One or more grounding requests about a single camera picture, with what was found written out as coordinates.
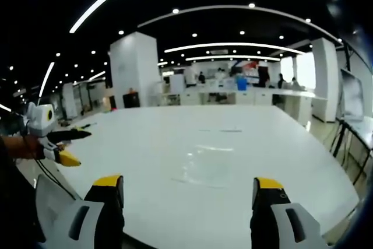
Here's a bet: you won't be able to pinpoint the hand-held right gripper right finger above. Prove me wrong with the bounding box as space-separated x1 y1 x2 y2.
249 176 329 249

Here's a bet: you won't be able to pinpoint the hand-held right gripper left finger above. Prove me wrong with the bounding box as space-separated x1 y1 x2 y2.
34 174 125 249

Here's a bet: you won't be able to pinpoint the clear resealable bag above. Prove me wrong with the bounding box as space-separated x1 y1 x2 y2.
170 128 244 189

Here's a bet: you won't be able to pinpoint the small yellow green tools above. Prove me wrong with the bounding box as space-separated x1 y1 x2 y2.
67 122 98 132

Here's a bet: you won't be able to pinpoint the person's dark clothing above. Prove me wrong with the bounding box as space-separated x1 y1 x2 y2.
0 141 46 246

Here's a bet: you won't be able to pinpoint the black box with orange top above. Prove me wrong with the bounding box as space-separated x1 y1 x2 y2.
122 87 141 109

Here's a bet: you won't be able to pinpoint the white square pillar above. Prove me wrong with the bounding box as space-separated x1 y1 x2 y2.
310 37 340 123
109 31 163 109

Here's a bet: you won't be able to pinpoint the white side table black legs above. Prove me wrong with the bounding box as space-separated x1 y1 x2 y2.
332 116 373 186

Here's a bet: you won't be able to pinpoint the long white counter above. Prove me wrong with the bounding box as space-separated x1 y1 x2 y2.
159 85 317 127

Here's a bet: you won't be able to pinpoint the grey standing screen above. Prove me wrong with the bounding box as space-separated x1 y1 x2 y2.
339 67 365 122

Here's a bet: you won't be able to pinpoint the black cable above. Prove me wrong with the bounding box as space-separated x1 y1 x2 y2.
36 157 78 201

